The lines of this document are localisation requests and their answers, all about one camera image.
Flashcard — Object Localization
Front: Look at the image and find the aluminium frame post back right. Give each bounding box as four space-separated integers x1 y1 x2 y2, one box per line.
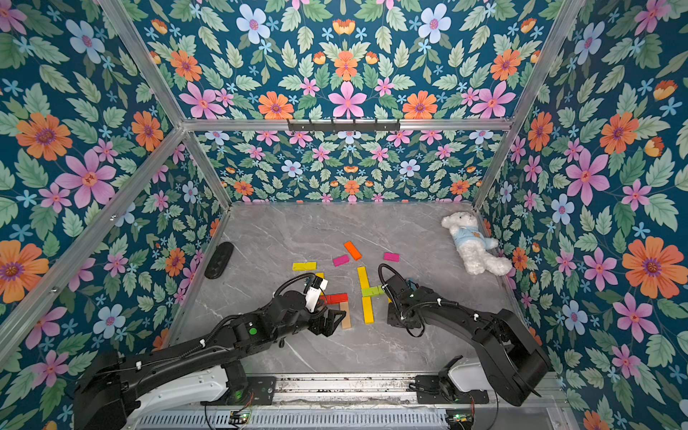
472 0 585 213

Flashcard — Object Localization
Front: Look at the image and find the magenta block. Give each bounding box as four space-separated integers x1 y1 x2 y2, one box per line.
333 254 350 267
383 252 401 263

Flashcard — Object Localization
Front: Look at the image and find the white teddy bear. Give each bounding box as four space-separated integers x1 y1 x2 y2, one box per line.
441 211 513 276

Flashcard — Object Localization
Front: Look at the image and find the black oval case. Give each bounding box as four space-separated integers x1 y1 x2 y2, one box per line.
204 241 235 280

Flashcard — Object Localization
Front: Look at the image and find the metal base rail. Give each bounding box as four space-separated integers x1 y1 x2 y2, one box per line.
225 372 571 410

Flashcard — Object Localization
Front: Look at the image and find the horizontal aluminium frame bar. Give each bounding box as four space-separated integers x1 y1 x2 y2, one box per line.
183 118 513 133

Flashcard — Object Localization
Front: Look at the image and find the black hook rail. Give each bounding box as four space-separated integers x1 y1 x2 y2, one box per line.
287 119 401 133

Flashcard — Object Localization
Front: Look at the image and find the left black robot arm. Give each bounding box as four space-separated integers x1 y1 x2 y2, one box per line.
73 273 347 429

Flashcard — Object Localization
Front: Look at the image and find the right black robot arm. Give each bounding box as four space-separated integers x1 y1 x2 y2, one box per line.
382 273 552 407

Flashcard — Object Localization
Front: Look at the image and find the long orange block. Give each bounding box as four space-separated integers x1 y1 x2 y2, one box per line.
344 241 363 261

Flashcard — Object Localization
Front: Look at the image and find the natural wood block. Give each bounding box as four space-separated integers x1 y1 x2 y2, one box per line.
339 301 352 330

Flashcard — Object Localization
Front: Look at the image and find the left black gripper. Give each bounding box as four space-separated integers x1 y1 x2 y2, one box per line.
271 299 348 342

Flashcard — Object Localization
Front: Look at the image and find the aluminium frame post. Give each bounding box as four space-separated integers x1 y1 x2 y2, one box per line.
100 1 231 212
472 0 585 213

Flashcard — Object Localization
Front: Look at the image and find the left aluminium frame bar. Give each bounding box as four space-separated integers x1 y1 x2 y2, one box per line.
1 125 186 367

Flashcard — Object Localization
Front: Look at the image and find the aluminium frame post back left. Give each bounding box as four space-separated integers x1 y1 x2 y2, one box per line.
100 1 231 212

